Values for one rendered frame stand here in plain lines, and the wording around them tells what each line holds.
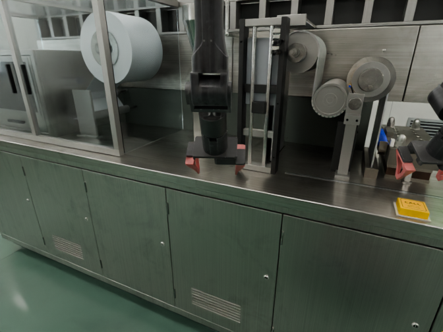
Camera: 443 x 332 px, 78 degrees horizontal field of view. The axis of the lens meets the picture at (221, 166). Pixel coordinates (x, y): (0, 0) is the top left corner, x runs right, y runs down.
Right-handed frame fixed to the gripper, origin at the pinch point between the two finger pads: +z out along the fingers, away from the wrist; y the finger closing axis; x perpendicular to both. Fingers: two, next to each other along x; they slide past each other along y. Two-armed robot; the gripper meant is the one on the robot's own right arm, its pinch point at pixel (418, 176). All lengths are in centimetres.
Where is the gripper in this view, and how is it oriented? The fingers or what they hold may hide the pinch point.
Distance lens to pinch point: 83.1
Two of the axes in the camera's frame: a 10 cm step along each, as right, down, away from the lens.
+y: -10.0, -0.3, 0.7
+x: -0.7, 7.8, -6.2
